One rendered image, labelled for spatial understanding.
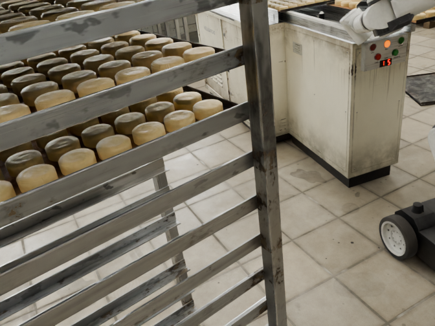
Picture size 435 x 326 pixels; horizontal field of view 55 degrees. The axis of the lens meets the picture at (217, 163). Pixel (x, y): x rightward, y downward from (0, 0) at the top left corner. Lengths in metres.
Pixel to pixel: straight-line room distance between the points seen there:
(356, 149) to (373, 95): 0.30
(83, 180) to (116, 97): 0.11
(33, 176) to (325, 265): 1.62
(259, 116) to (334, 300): 1.33
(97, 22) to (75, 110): 0.11
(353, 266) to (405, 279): 0.22
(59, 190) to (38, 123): 0.09
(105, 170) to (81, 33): 0.18
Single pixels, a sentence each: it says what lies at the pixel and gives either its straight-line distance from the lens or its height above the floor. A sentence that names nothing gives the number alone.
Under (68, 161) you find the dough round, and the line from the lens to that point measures 0.61.
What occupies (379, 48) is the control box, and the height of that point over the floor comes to 0.80.
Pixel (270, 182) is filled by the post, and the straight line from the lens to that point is 0.73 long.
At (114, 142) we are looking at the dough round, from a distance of 0.63.
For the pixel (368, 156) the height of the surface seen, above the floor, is 0.20.
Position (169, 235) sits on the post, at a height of 0.63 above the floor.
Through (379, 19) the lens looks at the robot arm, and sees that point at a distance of 1.50.
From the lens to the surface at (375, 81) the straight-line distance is 2.30.
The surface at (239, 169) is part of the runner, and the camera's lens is 0.71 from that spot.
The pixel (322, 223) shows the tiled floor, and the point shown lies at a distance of 2.27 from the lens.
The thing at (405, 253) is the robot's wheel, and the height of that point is 0.08.
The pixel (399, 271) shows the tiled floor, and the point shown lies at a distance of 2.06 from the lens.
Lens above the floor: 1.41
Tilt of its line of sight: 29 degrees down
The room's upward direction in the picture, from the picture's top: 8 degrees counter-clockwise
